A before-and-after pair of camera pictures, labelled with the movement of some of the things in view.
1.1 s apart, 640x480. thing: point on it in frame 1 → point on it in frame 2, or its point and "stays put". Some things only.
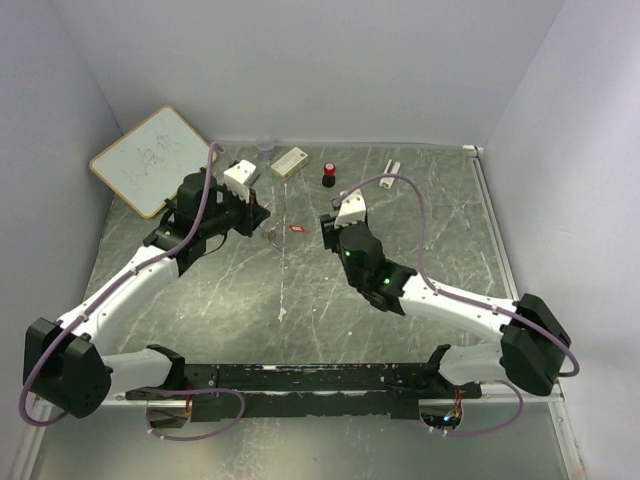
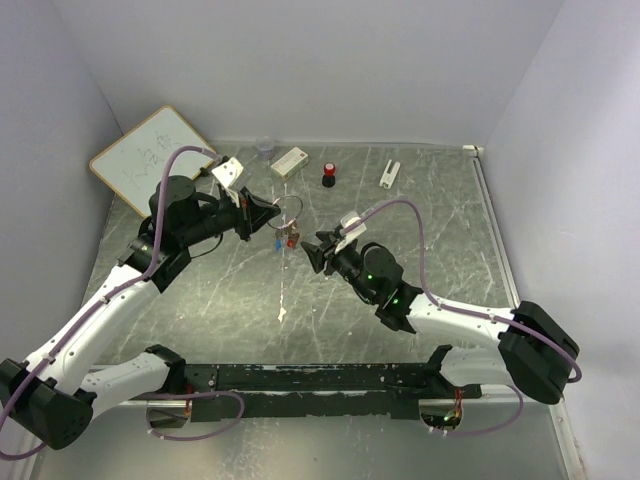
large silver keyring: x=271 y=234 → x=295 y=218
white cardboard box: x=290 y=163 stays put
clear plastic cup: x=265 y=145 stays put
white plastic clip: x=387 y=182 stays put
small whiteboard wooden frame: x=148 y=164 stays put
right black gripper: x=330 y=231 → x=319 y=257
